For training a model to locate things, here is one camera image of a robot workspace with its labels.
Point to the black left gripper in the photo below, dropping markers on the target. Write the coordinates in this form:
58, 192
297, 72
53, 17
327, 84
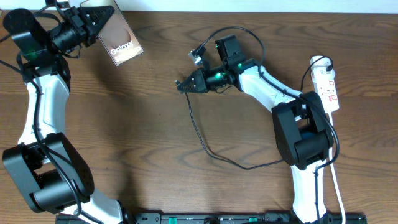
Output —
84, 15

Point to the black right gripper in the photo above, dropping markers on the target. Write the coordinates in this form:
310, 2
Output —
201, 84

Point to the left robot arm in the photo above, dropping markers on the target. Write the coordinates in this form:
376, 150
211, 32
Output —
47, 170

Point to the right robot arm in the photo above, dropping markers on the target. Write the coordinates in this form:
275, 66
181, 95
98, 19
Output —
303, 133

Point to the white USB charger plug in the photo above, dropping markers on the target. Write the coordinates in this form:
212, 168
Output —
322, 61

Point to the white power strip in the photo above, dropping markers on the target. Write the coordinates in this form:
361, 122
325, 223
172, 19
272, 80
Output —
324, 85

